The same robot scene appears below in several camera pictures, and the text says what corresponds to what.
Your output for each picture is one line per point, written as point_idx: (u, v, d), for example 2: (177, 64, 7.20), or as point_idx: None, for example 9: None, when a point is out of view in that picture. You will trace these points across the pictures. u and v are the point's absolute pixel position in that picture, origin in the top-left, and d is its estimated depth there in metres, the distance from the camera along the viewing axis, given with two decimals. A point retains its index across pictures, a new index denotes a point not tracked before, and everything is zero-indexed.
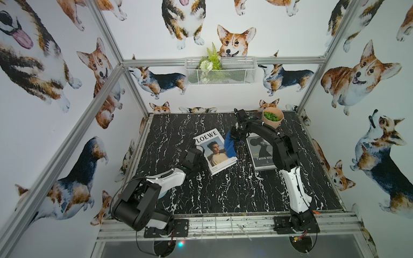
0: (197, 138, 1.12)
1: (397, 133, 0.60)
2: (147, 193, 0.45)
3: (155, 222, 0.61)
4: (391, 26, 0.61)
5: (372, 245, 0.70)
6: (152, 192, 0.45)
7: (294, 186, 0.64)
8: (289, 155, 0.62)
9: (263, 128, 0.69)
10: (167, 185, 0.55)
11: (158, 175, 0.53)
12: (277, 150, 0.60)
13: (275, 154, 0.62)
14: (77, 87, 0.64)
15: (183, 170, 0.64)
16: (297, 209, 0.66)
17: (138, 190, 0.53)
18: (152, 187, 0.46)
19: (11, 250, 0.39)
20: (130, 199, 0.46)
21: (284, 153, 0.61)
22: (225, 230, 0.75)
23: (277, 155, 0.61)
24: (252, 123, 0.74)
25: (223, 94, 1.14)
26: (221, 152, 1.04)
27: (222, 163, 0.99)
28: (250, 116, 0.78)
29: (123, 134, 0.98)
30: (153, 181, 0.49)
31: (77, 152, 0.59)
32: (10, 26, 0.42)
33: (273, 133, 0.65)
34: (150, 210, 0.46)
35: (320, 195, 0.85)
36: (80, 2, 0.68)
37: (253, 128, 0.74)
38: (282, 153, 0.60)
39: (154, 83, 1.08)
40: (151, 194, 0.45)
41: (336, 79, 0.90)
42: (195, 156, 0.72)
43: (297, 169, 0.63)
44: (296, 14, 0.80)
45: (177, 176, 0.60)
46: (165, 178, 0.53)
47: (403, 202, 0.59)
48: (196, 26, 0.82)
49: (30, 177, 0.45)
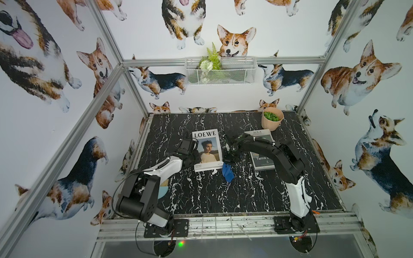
0: (193, 135, 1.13)
1: (397, 133, 0.60)
2: (148, 186, 0.46)
3: (158, 219, 0.59)
4: (391, 25, 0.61)
5: (372, 244, 0.70)
6: (152, 184, 0.46)
7: (299, 195, 0.59)
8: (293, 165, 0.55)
9: (256, 143, 0.64)
10: (166, 173, 0.56)
11: (156, 166, 0.53)
12: (277, 161, 0.54)
13: (278, 167, 0.56)
14: (77, 87, 0.64)
15: (179, 157, 0.64)
16: (299, 213, 0.64)
17: (138, 184, 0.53)
18: (152, 179, 0.46)
19: (11, 250, 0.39)
20: (133, 193, 0.47)
21: (287, 163, 0.54)
22: (225, 230, 0.75)
23: (280, 166, 0.54)
24: (244, 141, 0.69)
25: (222, 94, 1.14)
26: (212, 153, 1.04)
27: (207, 163, 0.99)
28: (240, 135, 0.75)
29: (123, 134, 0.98)
30: (151, 173, 0.49)
31: (76, 153, 0.59)
32: (10, 25, 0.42)
33: (269, 145, 0.60)
34: (154, 201, 0.47)
35: (320, 195, 0.85)
36: (80, 2, 0.68)
37: (246, 145, 0.69)
38: (285, 163, 0.54)
39: (154, 83, 1.08)
40: (151, 186, 0.45)
41: (336, 79, 0.91)
42: (190, 143, 0.74)
43: (303, 180, 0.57)
44: (296, 14, 0.80)
45: (174, 163, 0.60)
46: (163, 167, 0.54)
47: (403, 201, 0.59)
48: (196, 26, 0.82)
49: (30, 177, 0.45)
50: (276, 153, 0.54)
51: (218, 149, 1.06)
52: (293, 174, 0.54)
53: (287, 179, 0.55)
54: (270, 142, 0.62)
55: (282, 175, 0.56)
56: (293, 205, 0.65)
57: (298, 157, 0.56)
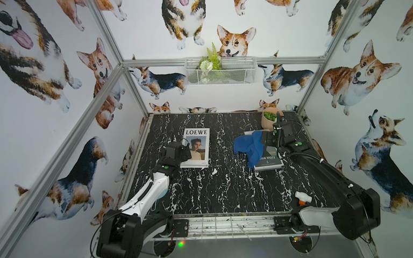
0: (186, 131, 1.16)
1: (397, 133, 0.60)
2: (126, 229, 0.40)
3: (153, 233, 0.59)
4: (391, 26, 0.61)
5: (372, 245, 0.70)
6: (131, 227, 0.40)
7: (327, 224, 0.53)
8: (365, 218, 0.40)
9: (324, 171, 0.48)
10: (150, 202, 0.50)
11: (137, 195, 0.48)
12: (349, 210, 0.41)
13: (341, 210, 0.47)
14: (77, 87, 0.64)
15: (165, 173, 0.58)
16: (305, 221, 0.63)
17: (118, 222, 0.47)
18: (132, 220, 0.41)
19: (11, 250, 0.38)
20: (113, 235, 0.43)
21: (360, 217, 0.39)
22: (225, 230, 0.75)
23: (349, 217, 0.41)
24: (304, 157, 0.53)
25: (222, 94, 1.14)
26: (198, 151, 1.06)
27: (195, 161, 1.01)
28: (298, 142, 0.58)
29: (123, 134, 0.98)
30: (132, 212, 0.43)
31: (76, 153, 0.60)
32: (10, 26, 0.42)
33: (341, 183, 0.45)
34: (138, 239, 0.43)
35: (320, 195, 0.85)
36: (80, 3, 0.68)
37: (305, 163, 0.54)
38: (356, 216, 0.39)
39: (154, 83, 1.08)
40: (131, 228, 0.40)
41: (336, 79, 0.91)
42: (175, 151, 0.64)
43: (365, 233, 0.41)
44: (296, 14, 0.80)
45: (157, 187, 0.53)
46: (145, 199, 0.48)
47: (403, 201, 0.59)
48: (196, 26, 0.83)
49: (29, 177, 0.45)
50: (350, 201, 0.40)
51: (206, 149, 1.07)
52: (359, 230, 0.40)
53: (345, 227, 0.44)
54: (343, 179, 0.45)
55: (343, 222, 0.44)
56: (310, 216, 0.61)
57: (376, 214, 0.43)
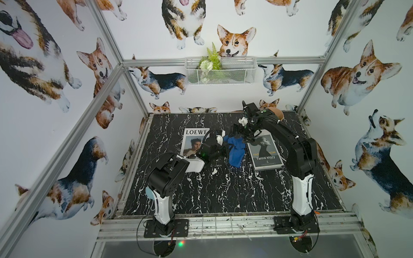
0: (186, 131, 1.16)
1: (397, 133, 0.60)
2: (179, 163, 0.53)
3: (163, 212, 0.61)
4: (391, 26, 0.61)
5: (372, 245, 0.70)
6: (183, 165, 0.53)
7: (304, 192, 0.60)
8: (306, 160, 0.56)
9: (278, 128, 0.61)
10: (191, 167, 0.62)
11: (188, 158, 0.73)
12: (294, 156, 0.53)
13: (289, 160, 0.57)
14: (77, 87, 0.64)
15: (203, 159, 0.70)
16: (300, 212, 0.65)
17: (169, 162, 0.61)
18: (183, 160, 0.53)
19: (11, 250, 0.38)
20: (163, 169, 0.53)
21: (301, 159, 0.54)
22: (225, 230, 0.75)
23: (293, 161, 0.55)
24: (264, 120, 0.65)
25: (221, 93, 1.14)
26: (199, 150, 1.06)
27: None
28: (262, 110, 0.69)
29: (123, 134, 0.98)
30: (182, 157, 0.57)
31: (76, 153, 0.60)
32: (10, 25, 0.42)
33: (290, 135, 0.57)
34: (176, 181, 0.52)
35: (320, 195, 0.85)
36: (80, 2, 0.68)
37: (265, 125, 0.66)
38: (300, 160, 0.53)
39: (154, 83, 1.08)
40: (182, 166, 0.52)
41: (336, 79, 0.90)
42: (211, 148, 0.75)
43: (310, 177, 0.58)
44: (296, 14, 0.80)
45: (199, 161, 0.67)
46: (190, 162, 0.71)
47: (403, 202, 0.59)
48: (196, 26, 0.82)
49: (29, 177, 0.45)
50: (295, 147, 0.53)
51: None
52: (304, 171, 0.55)
53: (294, 172, 0.56)
54: (292, 132, 0.58)
55: (290, 167, 0.58)
56: (295, 202, 0.66)
57: (314, 157, 0.55)
